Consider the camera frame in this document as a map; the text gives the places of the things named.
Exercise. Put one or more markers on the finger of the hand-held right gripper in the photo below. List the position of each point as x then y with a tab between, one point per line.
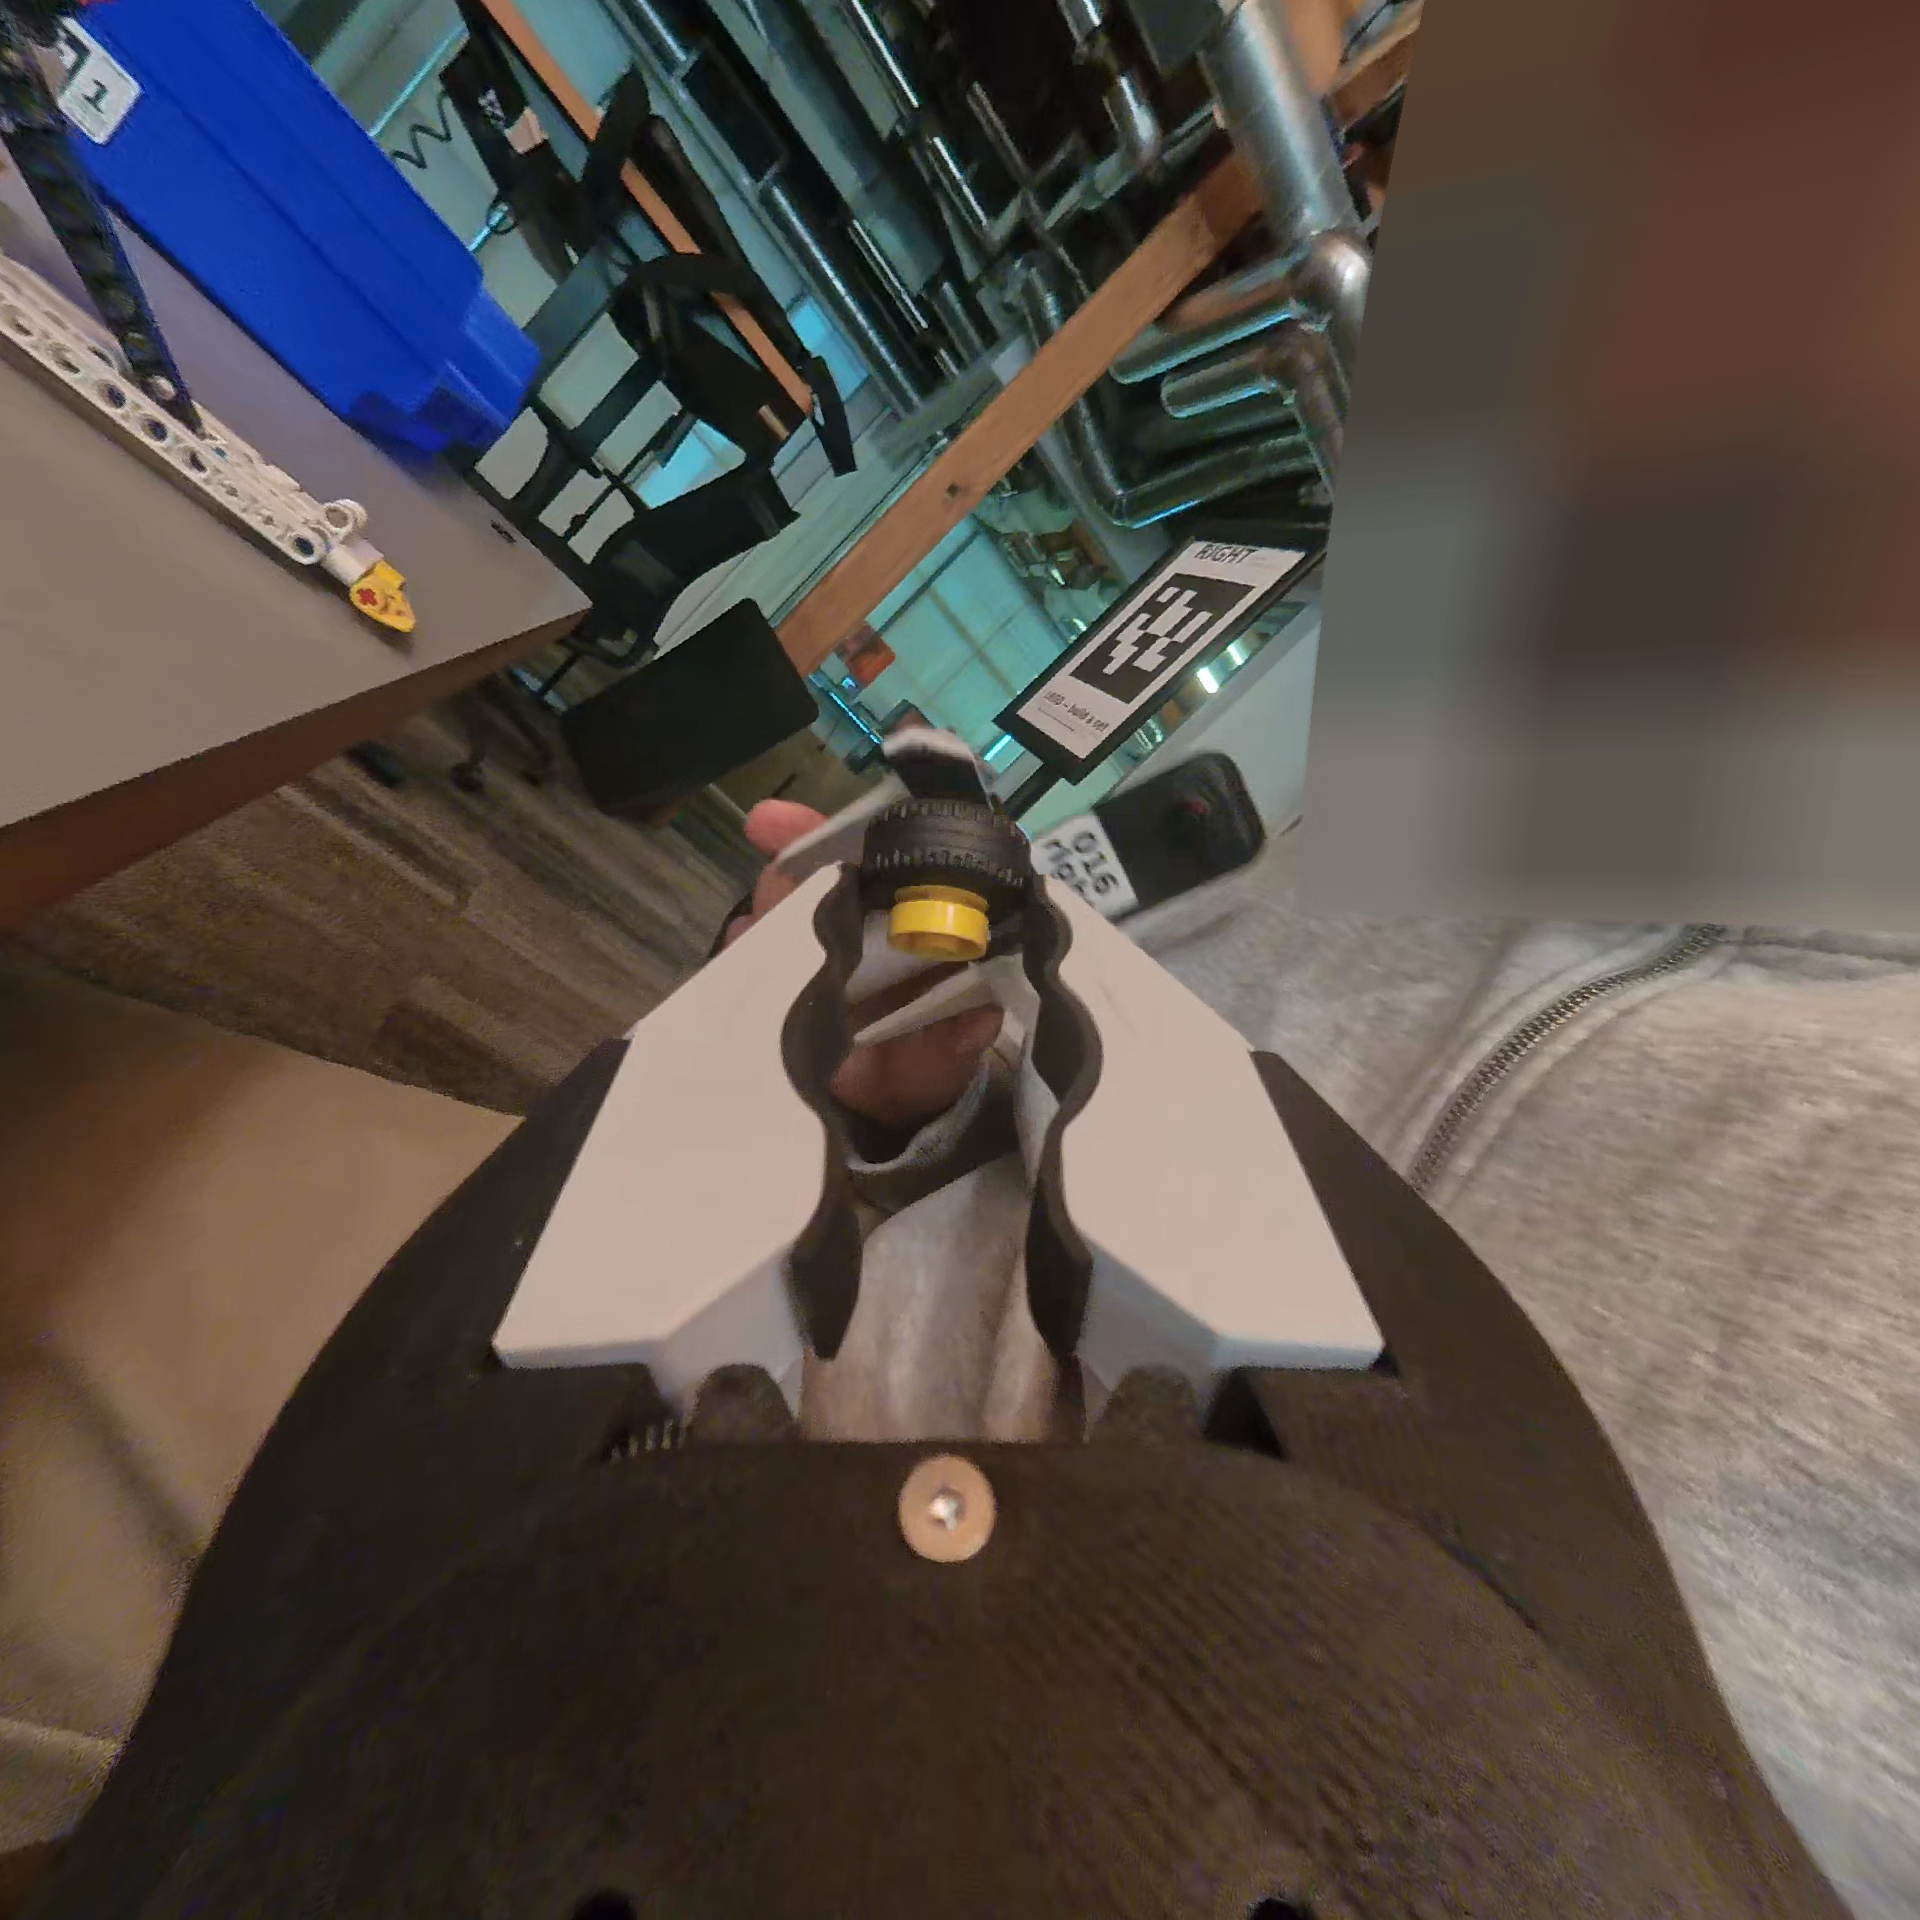
936	770
930	992

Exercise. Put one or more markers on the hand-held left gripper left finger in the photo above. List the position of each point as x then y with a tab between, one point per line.
674	1199

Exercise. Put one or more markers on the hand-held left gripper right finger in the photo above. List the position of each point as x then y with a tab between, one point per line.
1197	1199

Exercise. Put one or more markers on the yellow lego wheel hub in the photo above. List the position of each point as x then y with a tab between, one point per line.
936	914

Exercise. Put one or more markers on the black lego tyre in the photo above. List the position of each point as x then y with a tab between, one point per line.
947	851

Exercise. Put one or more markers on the person's right forearm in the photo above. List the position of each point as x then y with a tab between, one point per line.
930	1244

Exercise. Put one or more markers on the zebra striped lego aircraft model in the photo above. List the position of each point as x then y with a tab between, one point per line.
148	403

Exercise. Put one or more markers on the person's right hand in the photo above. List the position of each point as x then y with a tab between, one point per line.
914	1063

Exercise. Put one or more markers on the framed tag sign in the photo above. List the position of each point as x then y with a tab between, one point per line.
1170	634

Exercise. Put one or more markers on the black office chair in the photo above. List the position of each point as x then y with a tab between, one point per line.
690	724

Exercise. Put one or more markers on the person's grey hoodie torso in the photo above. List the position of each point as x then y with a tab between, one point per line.
1654	1277

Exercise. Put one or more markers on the background standing desk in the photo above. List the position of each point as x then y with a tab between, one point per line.
674	228

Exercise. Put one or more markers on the blue plastic bin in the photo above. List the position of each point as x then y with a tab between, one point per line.
304	228

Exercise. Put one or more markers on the silver ventilation duct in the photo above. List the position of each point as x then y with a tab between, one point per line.
1290	138

